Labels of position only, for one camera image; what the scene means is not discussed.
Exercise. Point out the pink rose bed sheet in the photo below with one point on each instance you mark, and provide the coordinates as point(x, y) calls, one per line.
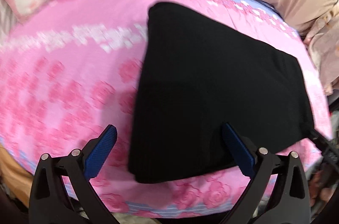
point(73, 68)

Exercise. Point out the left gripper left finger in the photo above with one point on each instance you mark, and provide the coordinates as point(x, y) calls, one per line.
point(49, 201)

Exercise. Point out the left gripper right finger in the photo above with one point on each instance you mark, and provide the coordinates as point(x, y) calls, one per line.
point(277, 191)

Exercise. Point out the black pants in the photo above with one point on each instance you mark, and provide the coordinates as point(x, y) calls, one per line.
point(199, 75)

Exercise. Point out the floral pale pink blanket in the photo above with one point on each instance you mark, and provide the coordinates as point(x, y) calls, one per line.
point(322, 46)

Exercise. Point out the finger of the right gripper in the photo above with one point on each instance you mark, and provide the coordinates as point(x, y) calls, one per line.
point(328, 150)

